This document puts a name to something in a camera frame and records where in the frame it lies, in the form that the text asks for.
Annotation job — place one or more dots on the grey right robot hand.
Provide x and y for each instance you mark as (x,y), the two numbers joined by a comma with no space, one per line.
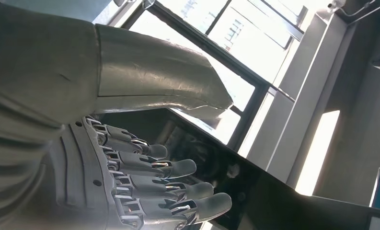
(50,66)

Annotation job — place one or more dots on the black inbound scanner machine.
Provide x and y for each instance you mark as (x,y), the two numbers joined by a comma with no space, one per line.
(272,196)

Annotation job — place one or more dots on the dark window frame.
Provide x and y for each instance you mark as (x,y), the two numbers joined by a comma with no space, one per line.
(250,82)

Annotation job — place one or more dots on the white security camera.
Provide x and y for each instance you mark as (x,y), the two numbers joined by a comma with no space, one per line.
(335,4)

